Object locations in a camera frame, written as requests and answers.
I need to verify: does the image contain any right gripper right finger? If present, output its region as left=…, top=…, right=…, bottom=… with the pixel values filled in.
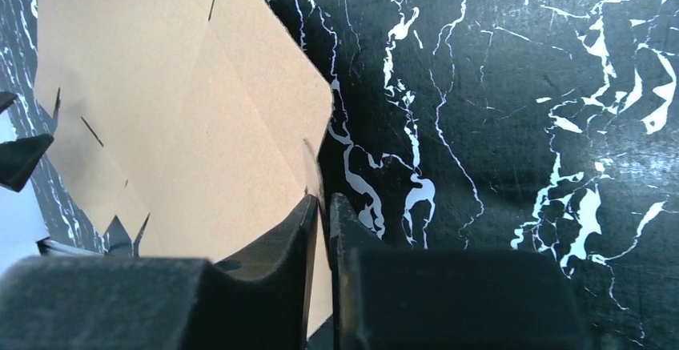
left=328, top=193, right=592, bottom=349

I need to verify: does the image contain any brown cardboard box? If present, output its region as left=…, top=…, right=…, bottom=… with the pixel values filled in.
left=32, top=0, right=335, bottom=338

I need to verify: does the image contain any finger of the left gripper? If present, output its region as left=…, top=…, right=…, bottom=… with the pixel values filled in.
left=1, top=134, right=54, bottom=192
left=0, top=91, right=18, bottom=114

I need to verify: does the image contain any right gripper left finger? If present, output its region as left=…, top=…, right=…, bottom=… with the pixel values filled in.
left=1, top=195, right=319, bottom=349

